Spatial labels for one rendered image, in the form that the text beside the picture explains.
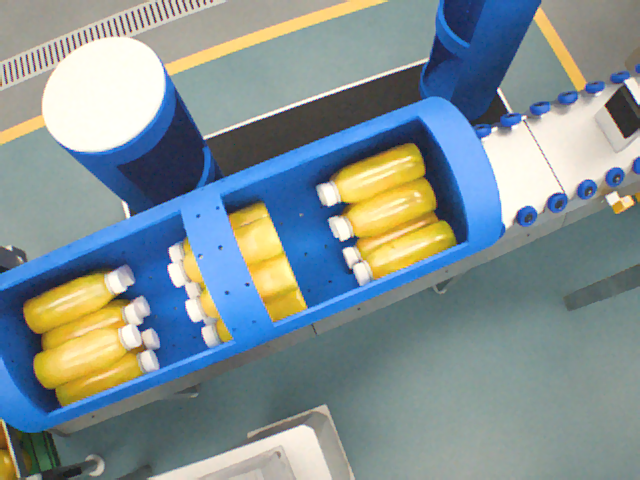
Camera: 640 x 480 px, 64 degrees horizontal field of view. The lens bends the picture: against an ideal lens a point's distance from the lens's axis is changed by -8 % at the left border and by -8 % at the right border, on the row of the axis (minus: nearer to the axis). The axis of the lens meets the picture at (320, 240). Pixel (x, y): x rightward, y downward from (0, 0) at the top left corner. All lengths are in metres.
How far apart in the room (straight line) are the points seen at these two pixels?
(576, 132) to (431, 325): 1.00
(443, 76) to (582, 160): 1.03
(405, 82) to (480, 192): 1.35
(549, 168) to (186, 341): 0.83
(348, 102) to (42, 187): 1.31
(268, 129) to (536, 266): 1.13
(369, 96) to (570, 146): 1.04
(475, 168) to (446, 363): 1.26
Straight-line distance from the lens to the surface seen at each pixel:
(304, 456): 0.86
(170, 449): 2.11
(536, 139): 1.27
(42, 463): 1.28
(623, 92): 1.22
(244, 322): 0.84
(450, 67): 2.23
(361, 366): 2.01
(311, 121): 2.09
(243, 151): 2.06
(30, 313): 1.03
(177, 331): 1.09
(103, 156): 1.19
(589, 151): 1.30
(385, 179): 0.95
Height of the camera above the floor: 2.00
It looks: 75 degrees down
